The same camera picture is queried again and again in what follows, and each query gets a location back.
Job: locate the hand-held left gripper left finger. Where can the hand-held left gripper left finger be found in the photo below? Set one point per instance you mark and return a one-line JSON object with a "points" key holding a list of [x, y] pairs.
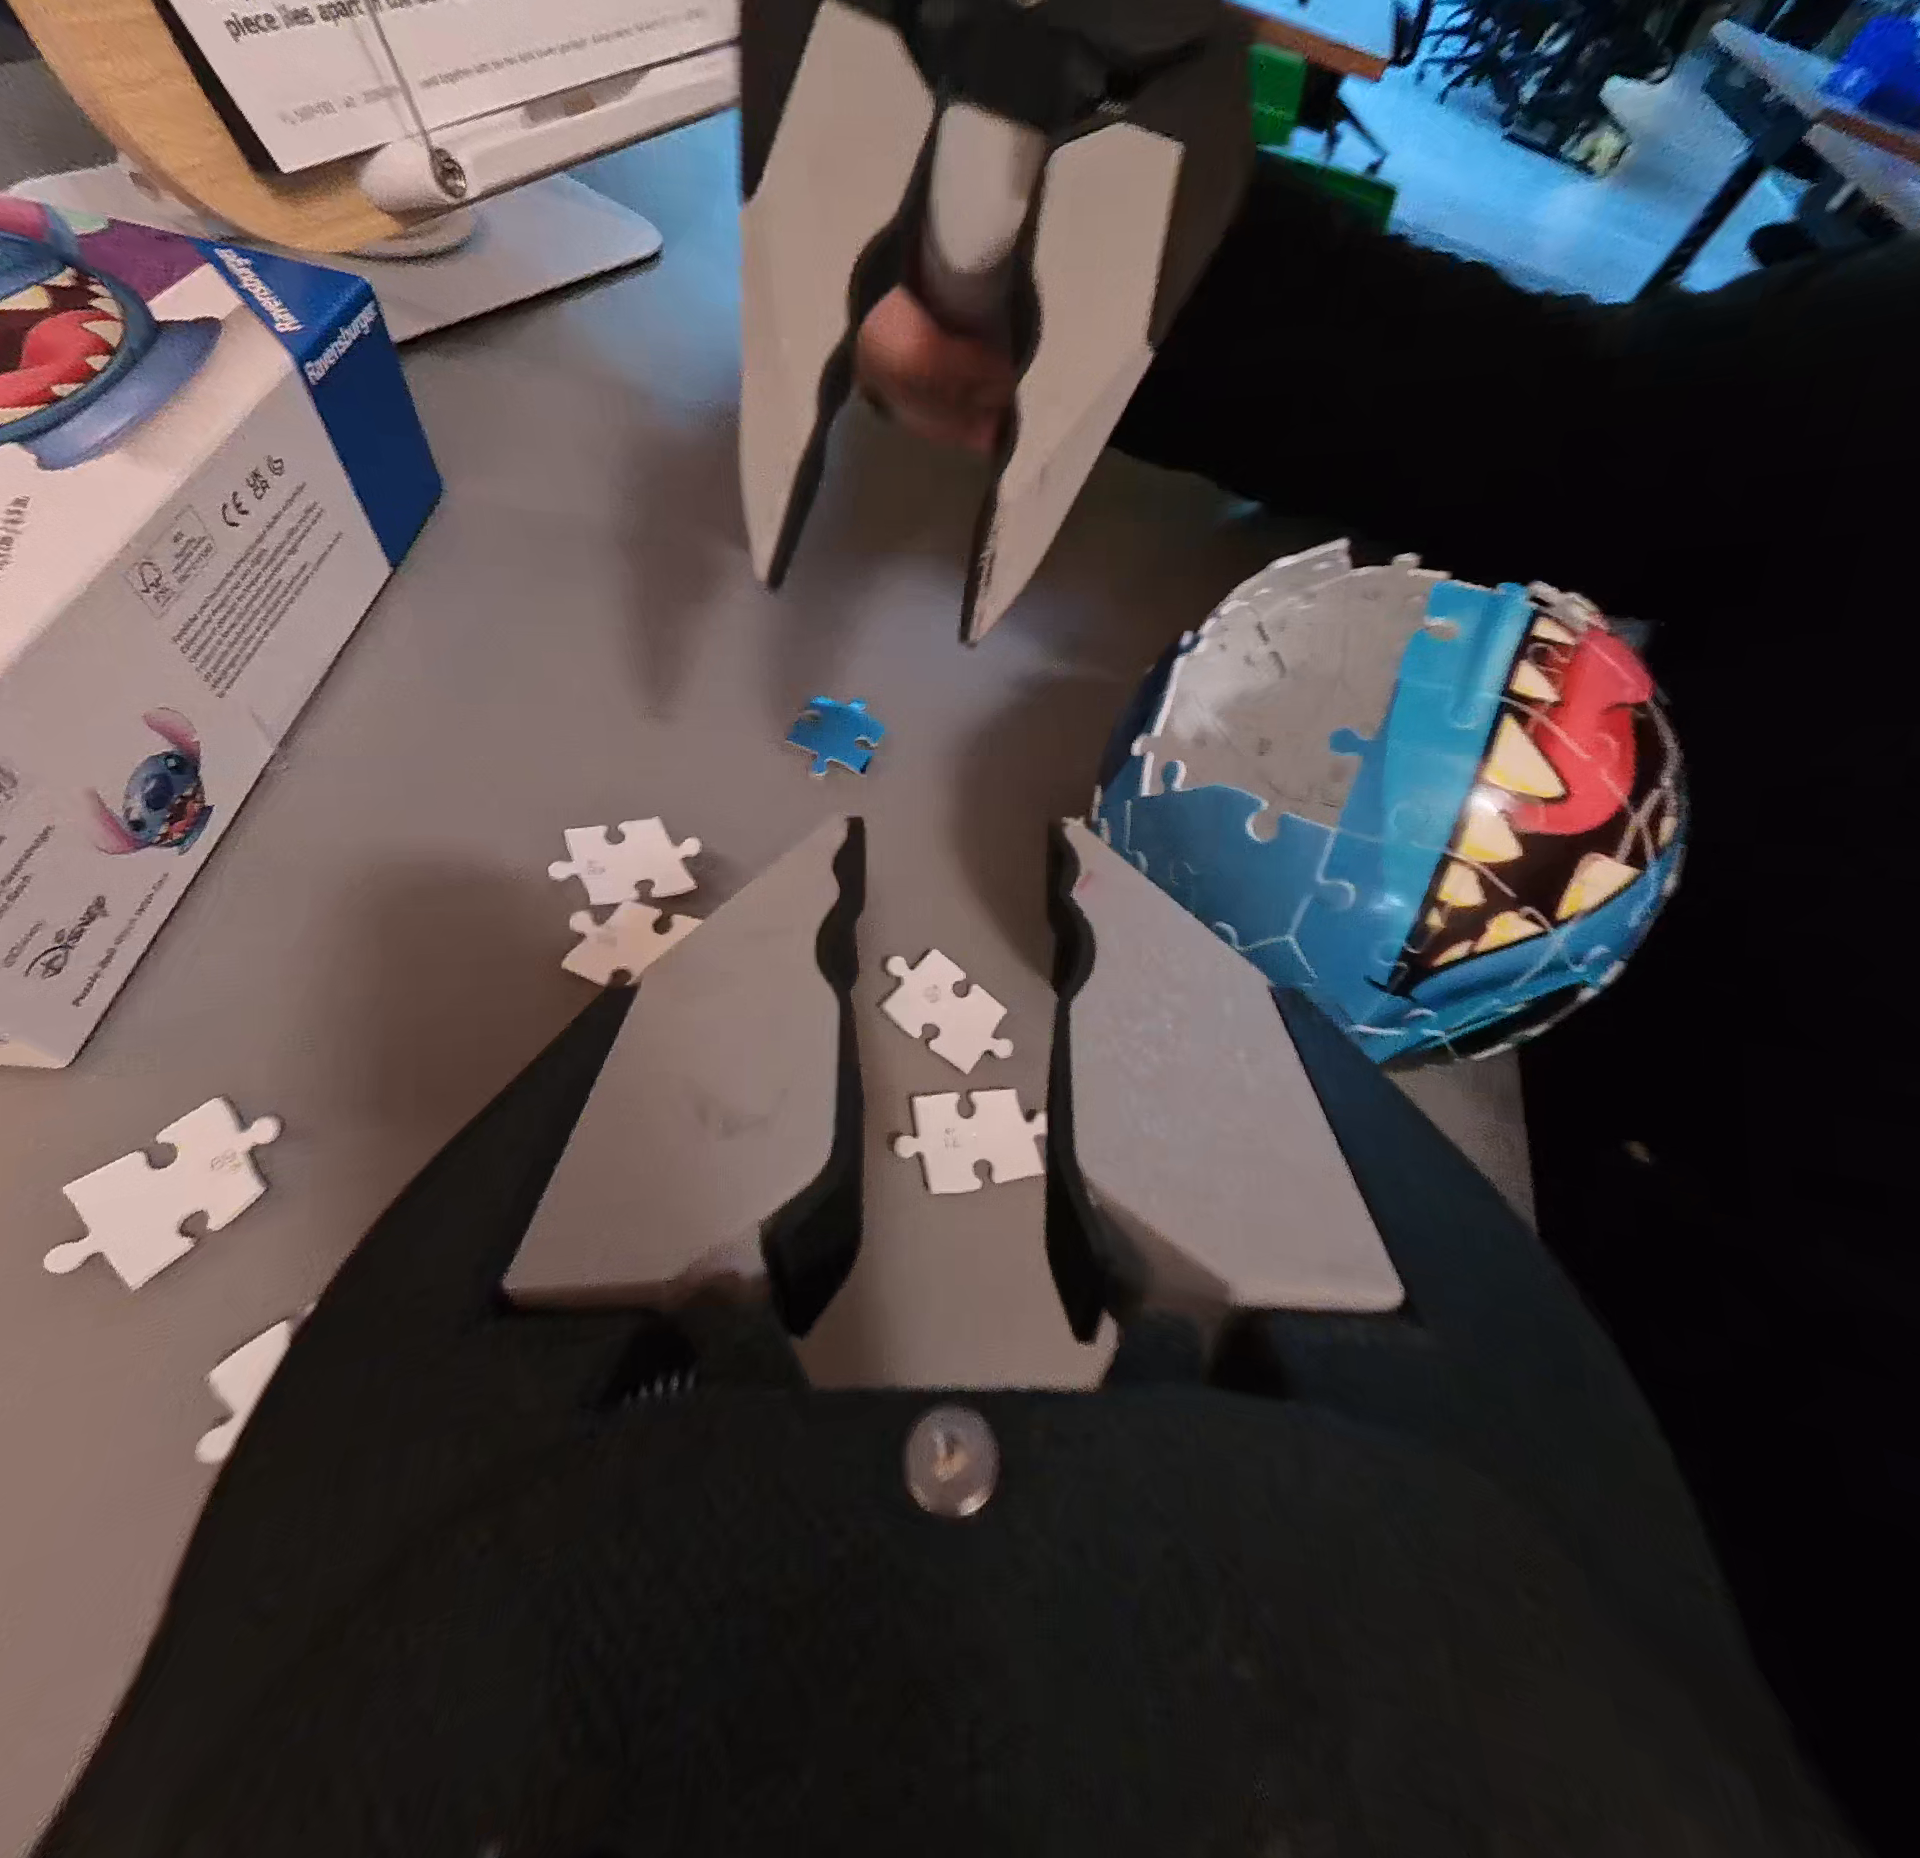
{"points": [[692, 1109]]}

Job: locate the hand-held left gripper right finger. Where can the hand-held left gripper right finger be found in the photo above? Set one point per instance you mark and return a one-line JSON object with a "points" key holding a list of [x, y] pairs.
{"points": [[1199, 1123]]}

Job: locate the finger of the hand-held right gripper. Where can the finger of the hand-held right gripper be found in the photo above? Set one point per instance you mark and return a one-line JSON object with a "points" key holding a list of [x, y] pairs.
{"points": [[1103, 284], [818, 236]]}

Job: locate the blue puzzle ball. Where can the blue puzzle ball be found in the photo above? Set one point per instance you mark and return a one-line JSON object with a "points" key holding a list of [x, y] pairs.
{"points": [[1306, 838]]}

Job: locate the blue puzzle piece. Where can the blue puzzle piece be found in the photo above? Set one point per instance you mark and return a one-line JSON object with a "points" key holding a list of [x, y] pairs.
{"points": [[833, 737]]}

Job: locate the cartoon printed puzzle box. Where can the cartoon printed puzzle box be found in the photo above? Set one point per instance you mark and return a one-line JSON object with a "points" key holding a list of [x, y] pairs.
{"points": [[196, 612]]}

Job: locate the person's right hand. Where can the person's right hand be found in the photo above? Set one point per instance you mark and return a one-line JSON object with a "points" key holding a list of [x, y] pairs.
{"points": [[939, 373]]}

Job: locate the green crate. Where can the green crate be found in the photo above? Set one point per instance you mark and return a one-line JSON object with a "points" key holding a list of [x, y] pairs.
{"points": [[1298, 96]]}

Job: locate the black office chair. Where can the black office chair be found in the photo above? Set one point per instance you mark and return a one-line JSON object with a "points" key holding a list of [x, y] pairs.
{"points": [[1544, 26]]}

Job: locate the person's black clothed body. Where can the person's black clothed body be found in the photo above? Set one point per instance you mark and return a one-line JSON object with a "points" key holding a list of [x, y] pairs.
{"points": [[1770, 1288]]}

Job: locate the instruction sheet on stand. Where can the instruction sheet on stand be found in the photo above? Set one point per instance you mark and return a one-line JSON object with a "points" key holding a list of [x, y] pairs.
{"points": [[152, 88]]}

